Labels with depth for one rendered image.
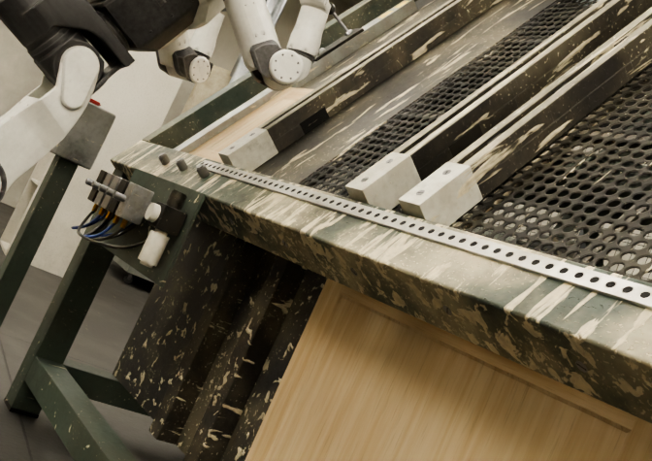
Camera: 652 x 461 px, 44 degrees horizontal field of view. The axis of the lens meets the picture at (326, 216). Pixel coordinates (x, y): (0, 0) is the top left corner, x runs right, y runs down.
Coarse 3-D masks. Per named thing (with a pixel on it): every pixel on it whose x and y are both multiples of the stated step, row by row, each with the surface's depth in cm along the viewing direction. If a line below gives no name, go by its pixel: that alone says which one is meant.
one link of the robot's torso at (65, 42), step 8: (72, 32) 184; (80, 32) 186; (64, 40) 182; (72, 40) 183; (80, 40) 185; (48, 48) 181; (56, 48) 182; (64, 48) 183; (88, 48) 186; (32, 56) 184; (40, 56) 183; (48, 56) 182; (56, 56) 182; (40, 64) 184; (48, 64) 183; (56, 64) 182; (48, 72) 185; (56, 72) 183
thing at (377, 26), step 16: (384, 16) 263; (400, 16) 265; (368, 32) 260; (352, 48) 258; (320, 64) 253; (304, 80) 251; (256, 96) 247; (272, 96) 246; (240, 112) 241; (208, 128) 240; (224, 128) 240; (192, 144) 235
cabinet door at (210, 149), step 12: (276, 96) 246; (288, 96) 241; (300, 96) 236; (264, 108) 241; (276, 108) 237; (240, 120) 241; (252, 120) 236; (264, 120) 232; (228, 132) 236; (240, 132) 232; (204, 144) 236; (216, 144) 232; (228, 144) 228; (204, 156) 226; (216, 156) 221
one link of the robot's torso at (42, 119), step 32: (64, 64) 181; (96, 64) 184; (32, 96) 193; (64, 96) 182; (0, 128) 179; (32, 128) 182; (64, 128) 184; (0, 160) 180; (32, 160) 184; (0, 192) 180
